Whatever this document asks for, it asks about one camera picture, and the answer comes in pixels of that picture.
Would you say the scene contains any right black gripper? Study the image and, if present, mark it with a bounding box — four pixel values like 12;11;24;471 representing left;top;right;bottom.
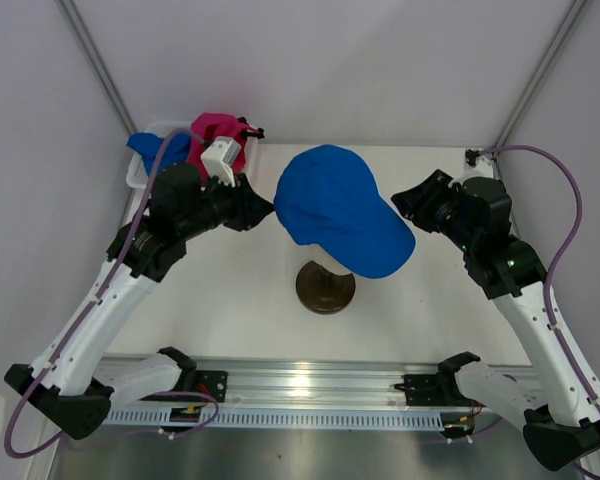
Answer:
389;170;477;253

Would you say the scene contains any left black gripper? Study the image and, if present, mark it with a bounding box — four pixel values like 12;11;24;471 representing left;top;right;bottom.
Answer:
178;169;275;241

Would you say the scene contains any blue baseball cap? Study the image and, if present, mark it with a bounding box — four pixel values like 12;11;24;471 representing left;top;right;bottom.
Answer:
274;144;416;279

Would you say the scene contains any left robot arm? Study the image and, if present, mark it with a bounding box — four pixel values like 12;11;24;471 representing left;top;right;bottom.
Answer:
5;164;273;440

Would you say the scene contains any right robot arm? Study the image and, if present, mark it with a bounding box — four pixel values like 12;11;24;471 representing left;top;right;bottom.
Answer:
391;170;600;471

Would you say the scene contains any pink baseball cap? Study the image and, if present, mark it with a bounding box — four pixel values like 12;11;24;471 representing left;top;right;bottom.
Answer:
186;112;264;180

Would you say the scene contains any white plastic basket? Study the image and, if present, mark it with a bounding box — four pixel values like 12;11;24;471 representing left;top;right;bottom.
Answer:
126;119;262;190

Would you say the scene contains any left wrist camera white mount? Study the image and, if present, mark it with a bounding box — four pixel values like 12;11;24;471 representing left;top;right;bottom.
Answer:
200;136;242;187

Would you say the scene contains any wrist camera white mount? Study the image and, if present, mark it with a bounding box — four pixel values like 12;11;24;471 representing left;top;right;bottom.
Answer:
200;136;242;187
464;149;494;169

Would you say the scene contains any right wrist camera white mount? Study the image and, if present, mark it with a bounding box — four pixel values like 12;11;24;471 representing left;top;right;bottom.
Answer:
464;149;494;169

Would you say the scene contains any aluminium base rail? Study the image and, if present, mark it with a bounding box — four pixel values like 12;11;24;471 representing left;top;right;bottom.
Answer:
92;353;589;412

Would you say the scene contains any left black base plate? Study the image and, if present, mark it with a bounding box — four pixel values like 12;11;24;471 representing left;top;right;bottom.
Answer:
181;370;229;403

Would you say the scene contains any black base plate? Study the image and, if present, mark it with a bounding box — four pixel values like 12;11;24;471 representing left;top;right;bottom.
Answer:
181;370;229;403
393;372;464;407

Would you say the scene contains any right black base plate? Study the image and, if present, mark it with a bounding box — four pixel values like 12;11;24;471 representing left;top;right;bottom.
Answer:
393;372;464;407

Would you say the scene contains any white slotted cable duct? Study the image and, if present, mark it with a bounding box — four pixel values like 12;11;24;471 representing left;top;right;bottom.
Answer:
105;405;444;432

